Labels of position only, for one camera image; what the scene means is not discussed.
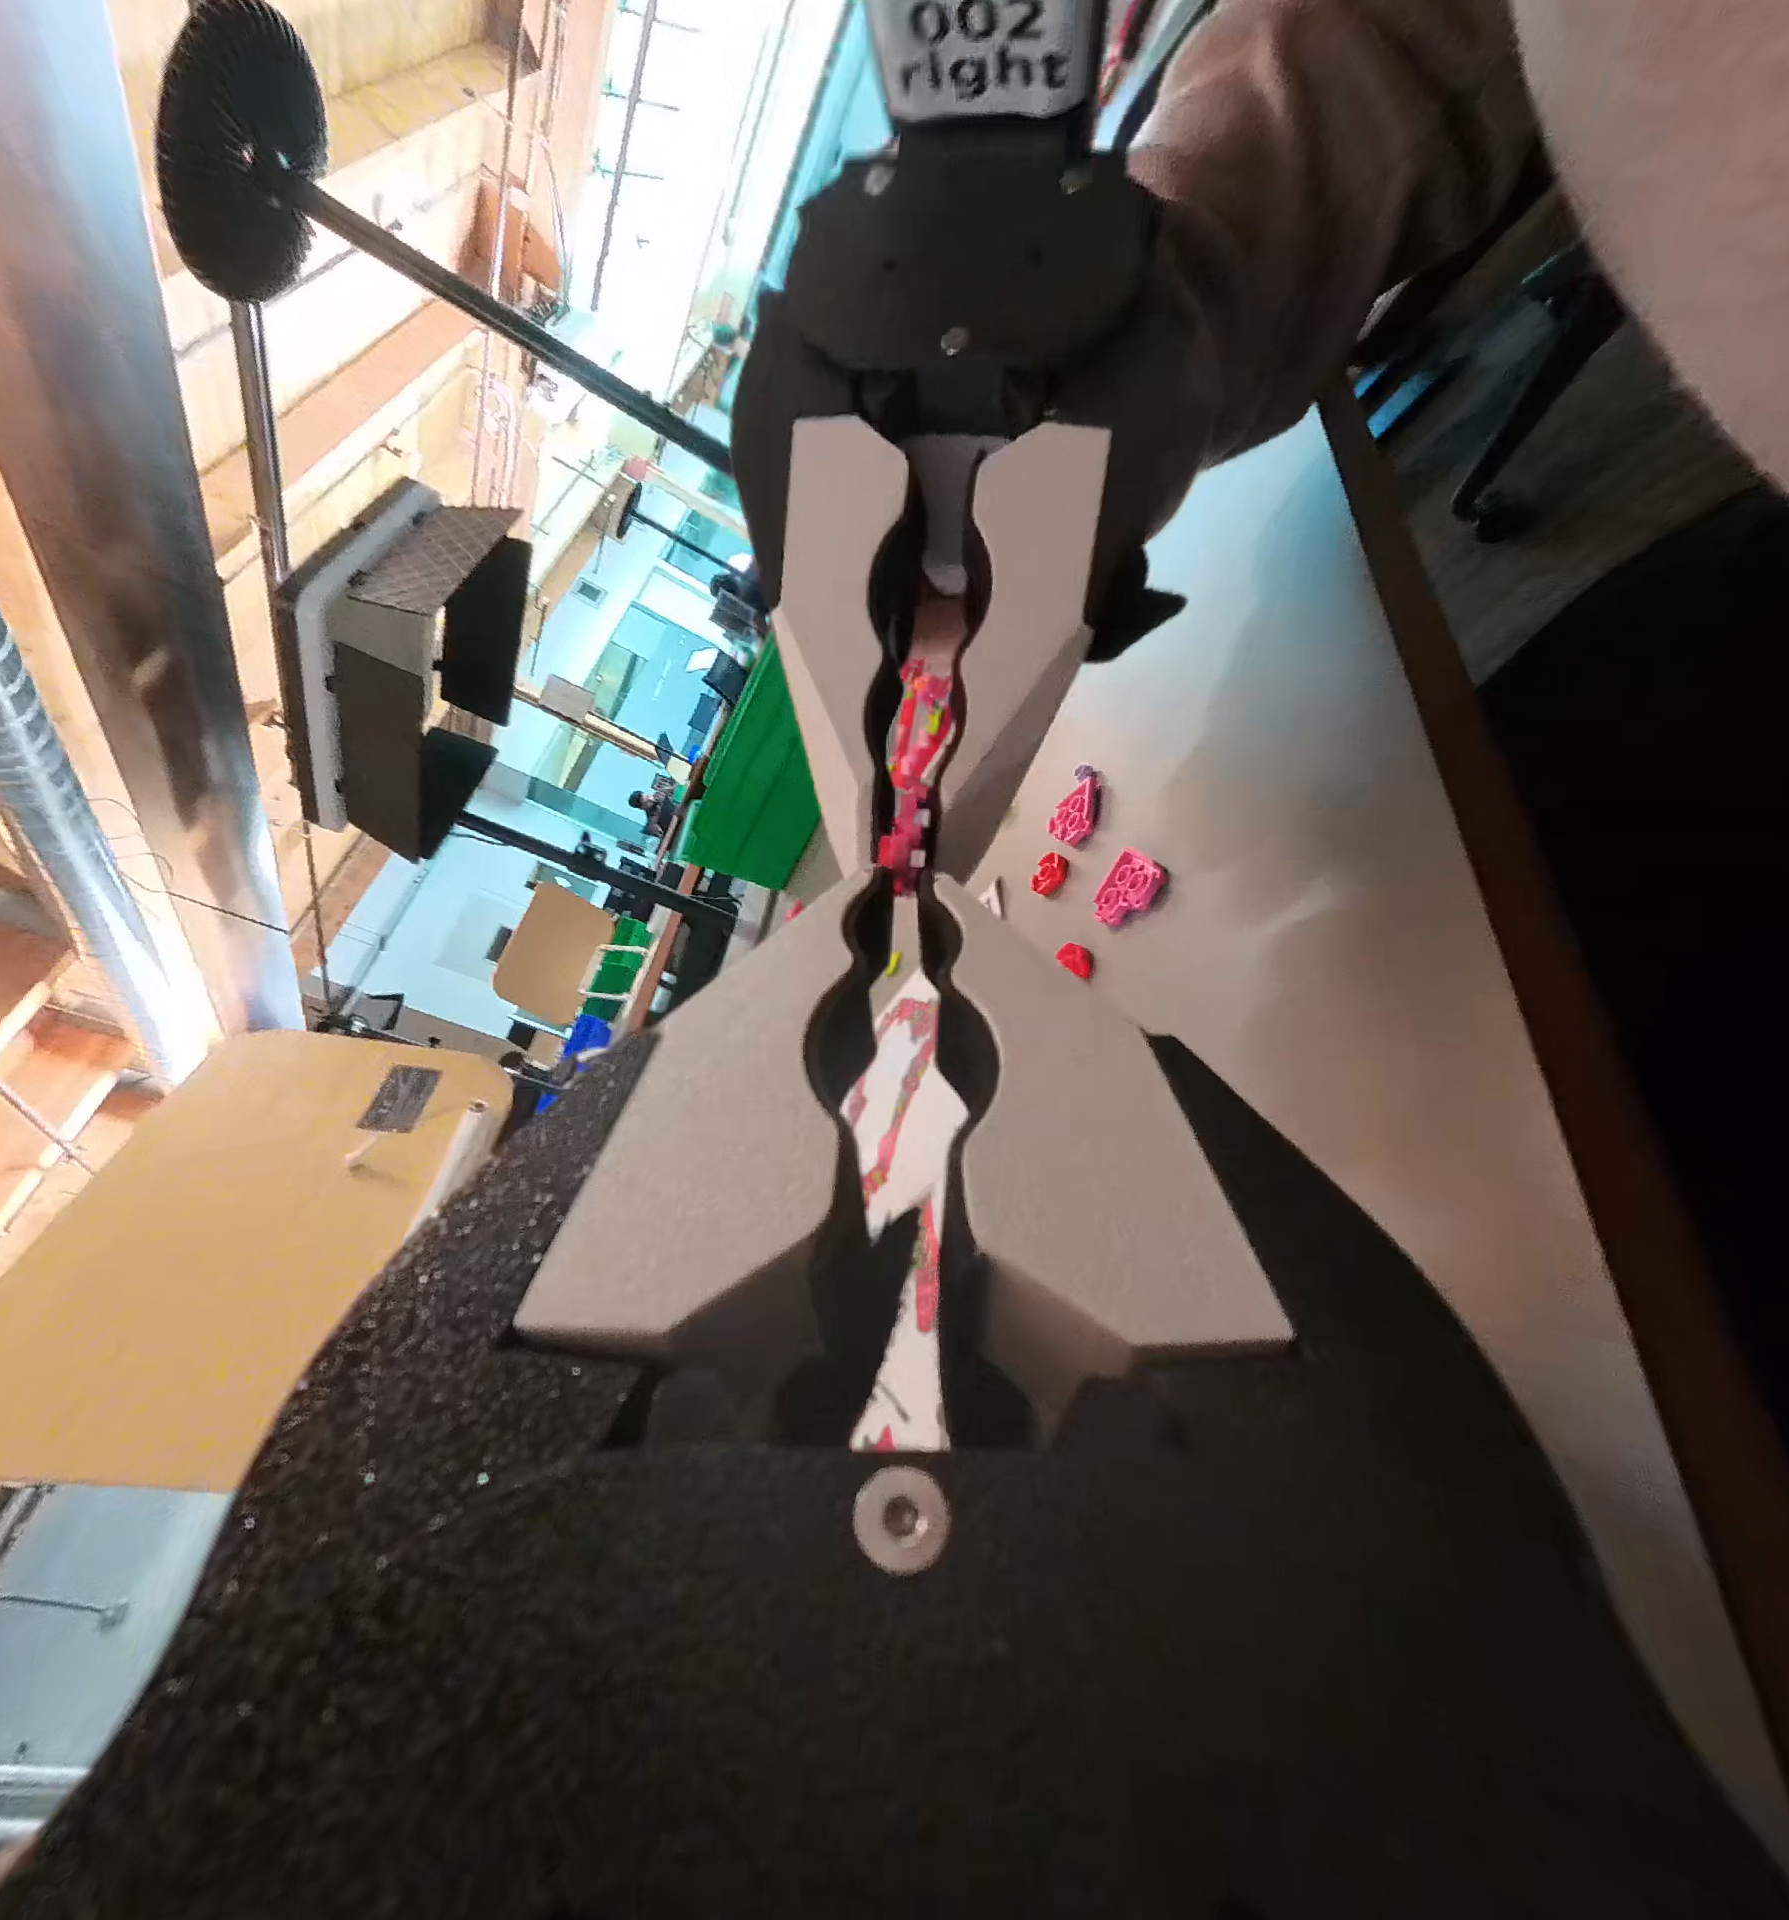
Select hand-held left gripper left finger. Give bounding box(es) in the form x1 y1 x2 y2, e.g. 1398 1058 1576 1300
514 878 897 1447

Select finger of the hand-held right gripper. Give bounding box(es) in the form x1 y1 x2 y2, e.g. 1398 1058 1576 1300
919 423 1116 891
762 417 919 884

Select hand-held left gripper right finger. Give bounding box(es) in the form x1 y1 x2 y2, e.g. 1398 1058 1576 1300
922 878 1297 1447

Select person's right forearm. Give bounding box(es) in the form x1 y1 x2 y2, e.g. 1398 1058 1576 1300
1129 0 1561 529

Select green board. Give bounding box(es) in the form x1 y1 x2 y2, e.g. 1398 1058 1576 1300
681 642 825 891

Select black boom pole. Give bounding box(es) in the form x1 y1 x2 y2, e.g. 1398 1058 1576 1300
272 170 741 471

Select studio light panel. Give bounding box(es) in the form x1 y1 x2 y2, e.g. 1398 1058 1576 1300
272 478 538 867

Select black office chair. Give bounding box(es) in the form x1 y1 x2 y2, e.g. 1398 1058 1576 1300
1348 222 1634 547

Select person's dark trousers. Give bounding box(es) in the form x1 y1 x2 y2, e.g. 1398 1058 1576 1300
1476 490 1789 1920

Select black round counterweight disc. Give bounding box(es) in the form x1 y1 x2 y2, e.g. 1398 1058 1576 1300
153 0 329 305

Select silver ventilation duct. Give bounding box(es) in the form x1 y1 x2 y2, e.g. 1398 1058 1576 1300
0 478 222 1087

